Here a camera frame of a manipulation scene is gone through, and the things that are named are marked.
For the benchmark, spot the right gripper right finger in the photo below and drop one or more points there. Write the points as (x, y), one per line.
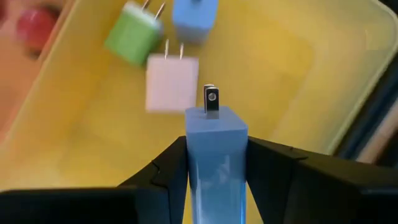
(326, 193)

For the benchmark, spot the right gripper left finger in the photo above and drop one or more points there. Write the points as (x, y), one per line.
(93, 205)

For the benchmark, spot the blue usb wall charger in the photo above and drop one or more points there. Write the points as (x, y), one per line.
(217, 155)

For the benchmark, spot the pink wall charger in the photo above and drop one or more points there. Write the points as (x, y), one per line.
(171, 84)

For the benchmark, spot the green wall charger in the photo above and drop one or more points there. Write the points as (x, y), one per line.
(133, 34)

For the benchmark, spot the black spool red thread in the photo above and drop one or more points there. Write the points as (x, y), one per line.
(35, 28)

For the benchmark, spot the lavender wall charger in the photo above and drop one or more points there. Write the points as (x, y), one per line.
(194, 18)

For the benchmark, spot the yellow translucent plastic bin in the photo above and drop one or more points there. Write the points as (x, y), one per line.
(264, 62)

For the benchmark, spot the orange translucent plastic bin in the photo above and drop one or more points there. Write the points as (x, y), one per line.
(12, 77)

